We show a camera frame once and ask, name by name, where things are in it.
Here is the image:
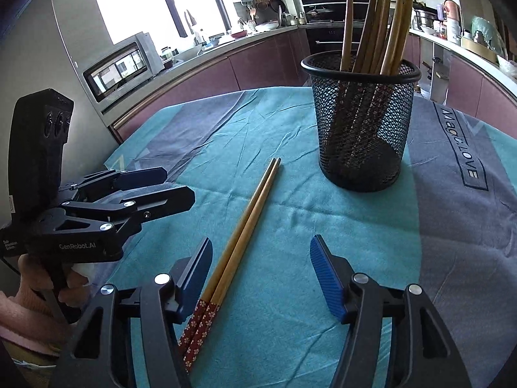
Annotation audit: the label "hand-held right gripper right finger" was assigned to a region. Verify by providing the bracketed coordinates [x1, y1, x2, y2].
[310, 234, 473, 388]

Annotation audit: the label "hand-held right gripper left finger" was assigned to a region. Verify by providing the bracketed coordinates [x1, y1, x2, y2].
[48, 237, 214, 388]

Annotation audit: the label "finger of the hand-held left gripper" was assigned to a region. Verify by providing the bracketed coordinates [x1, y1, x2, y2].
[60, 186, 196, 236]
[70, 167, 168, 203]

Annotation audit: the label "red floral end chopstick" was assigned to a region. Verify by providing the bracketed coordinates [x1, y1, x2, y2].
[178, 157, 279, 356]
[184, 159, 282, 373]

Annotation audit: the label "black mesh utensil holder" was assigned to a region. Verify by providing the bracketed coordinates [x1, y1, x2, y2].
[301, 52, 422, 193]

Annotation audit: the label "bunch of wooden chopsticks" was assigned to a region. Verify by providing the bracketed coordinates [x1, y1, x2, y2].
[331, 0, 417, 178]

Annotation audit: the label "person's left hand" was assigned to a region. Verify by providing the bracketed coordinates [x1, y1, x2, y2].
[16, 255, 98, 326]

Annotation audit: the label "teal and purple tablecloth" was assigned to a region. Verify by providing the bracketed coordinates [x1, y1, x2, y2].
[91, 87, 517, 388]

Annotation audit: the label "silver microwave oven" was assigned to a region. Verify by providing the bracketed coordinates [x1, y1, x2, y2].
[82, 31, 164, 104]

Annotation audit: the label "purple kitchen cabinets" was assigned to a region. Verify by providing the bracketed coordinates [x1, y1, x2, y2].
[107, 28, 517, 142]

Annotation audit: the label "kitchen window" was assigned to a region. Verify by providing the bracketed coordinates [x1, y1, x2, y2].
[88, 0, 227, 46]

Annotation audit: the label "black built-in steam oven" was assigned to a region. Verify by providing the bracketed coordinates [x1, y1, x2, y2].
[300, 0, 353, 26]

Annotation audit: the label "stainless steel pot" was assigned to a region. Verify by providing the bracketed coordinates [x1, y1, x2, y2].
[412, 8, 436, 32]

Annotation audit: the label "pink kettle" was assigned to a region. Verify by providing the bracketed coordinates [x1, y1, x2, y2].
[443, 0, 462, 22]

